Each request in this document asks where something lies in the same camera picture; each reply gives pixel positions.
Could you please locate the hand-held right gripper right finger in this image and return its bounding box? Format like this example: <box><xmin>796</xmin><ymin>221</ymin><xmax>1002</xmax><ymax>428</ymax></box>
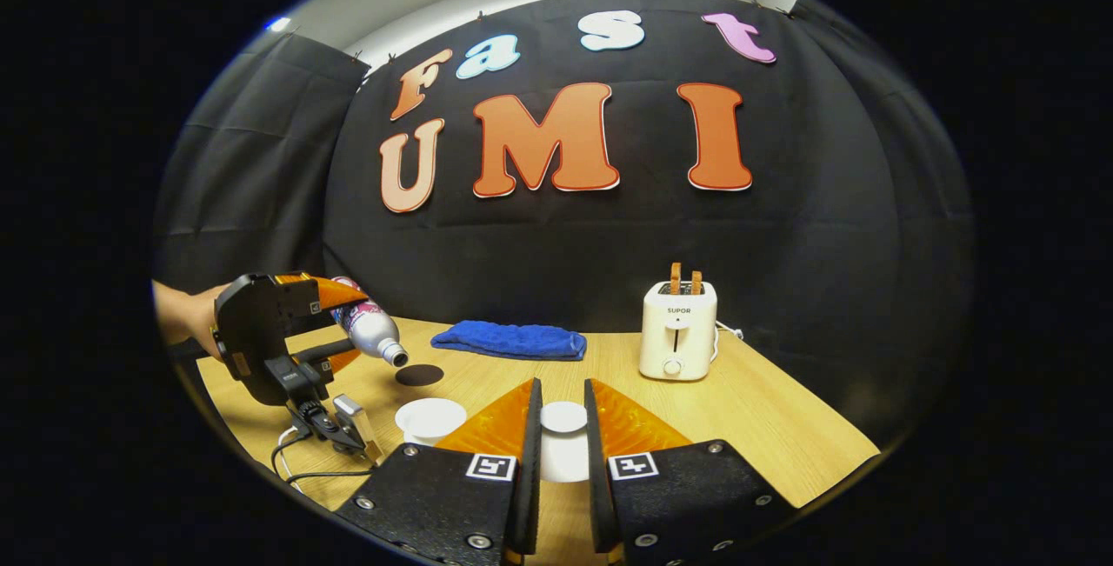
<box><xmin>583</xmin><ymin>377</ymin><xmax>796</xmax><ymax>566</ymax></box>

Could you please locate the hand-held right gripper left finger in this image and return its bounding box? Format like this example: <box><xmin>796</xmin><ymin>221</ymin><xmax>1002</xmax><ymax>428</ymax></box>
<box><xmin>335</xmin><ymin>376</ymin><xmax>544</xmax><ymax>566</ymax></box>

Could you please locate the silver water bottle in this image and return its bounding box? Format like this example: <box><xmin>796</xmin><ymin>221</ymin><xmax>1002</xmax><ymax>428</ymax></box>
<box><xmin>330</xmin><ymin>276</ymin><xmax>410</xmax><ymax>369</ymax></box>

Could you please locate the white teacup lid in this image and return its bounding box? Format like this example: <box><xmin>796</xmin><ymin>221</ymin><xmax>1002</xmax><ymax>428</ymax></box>
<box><xmin>538</xmin><ymin>400</ymin><xmax>592</xmax><ymax>485</ymax></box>

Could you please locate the white teacup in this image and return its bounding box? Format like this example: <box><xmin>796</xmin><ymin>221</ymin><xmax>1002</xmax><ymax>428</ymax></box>
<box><xmin>396</xmin><ymin>397</ymin><xmax>469</xmax><ymax>448</ymax></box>

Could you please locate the blue towel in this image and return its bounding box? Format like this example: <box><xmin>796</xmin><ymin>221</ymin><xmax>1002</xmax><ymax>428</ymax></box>
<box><xmin>430</xmin><ymin>320</ymin><xmax>588</xmax><ymax>363</ymax></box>

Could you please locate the white toaster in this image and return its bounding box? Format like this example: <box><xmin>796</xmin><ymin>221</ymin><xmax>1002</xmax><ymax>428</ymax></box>
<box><xmin>638</xmin><ymin>280</ymin><xmax>719</xmax><ymax>383</ymax></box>

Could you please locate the black backdrop cloth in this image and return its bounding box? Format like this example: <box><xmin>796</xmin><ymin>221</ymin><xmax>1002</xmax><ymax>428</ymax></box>
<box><xmin>152</xmin><ymin>0</ymin><xmax>975</xmax><ymax>428</ymax></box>

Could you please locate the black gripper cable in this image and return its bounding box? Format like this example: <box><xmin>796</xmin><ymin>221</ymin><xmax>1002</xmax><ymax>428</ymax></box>
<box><xmin>271</xmin><ymin>425</ymin><xmax>377</xmax><ymax>497</ymax></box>

